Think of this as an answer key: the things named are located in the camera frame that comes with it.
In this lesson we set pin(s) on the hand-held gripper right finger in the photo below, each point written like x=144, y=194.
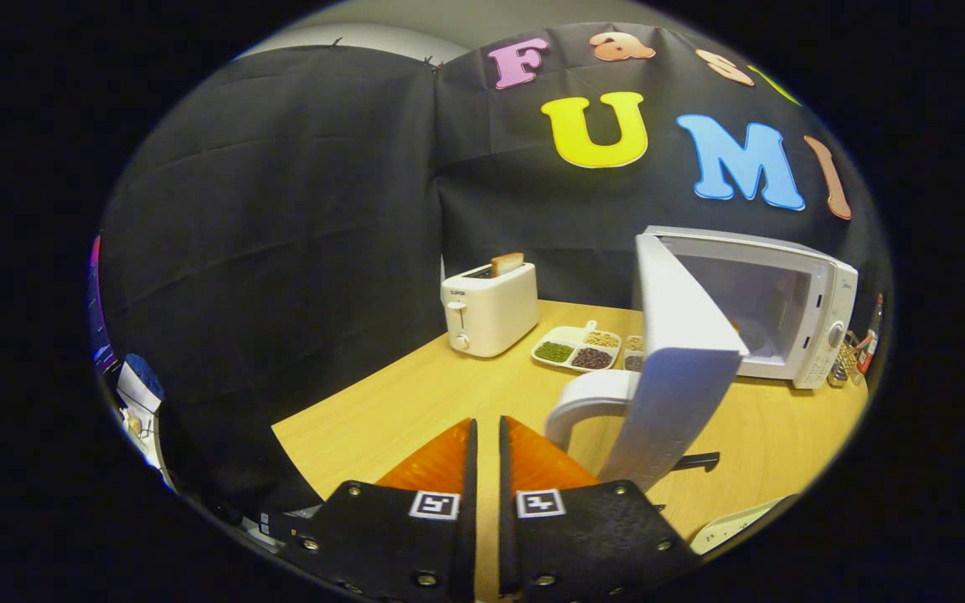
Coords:
x=508, y=536

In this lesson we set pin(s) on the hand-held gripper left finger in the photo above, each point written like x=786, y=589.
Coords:
x=467, y=519

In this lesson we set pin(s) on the white microwave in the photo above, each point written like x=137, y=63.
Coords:
x=683, y=368

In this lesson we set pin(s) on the divided tray of beans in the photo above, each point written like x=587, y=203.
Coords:
x=570, y=335

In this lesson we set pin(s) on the white toaster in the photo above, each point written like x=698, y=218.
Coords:
x=491, y=310

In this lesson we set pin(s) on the cream plate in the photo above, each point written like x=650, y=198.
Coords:
x=734, y=526

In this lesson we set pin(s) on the toast slice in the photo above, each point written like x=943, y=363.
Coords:
x=506, y=264

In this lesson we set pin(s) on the red and white straw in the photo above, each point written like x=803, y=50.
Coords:
x=866, y=341

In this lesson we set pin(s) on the clear plastic water bottle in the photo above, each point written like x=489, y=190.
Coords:
x=872, y=335

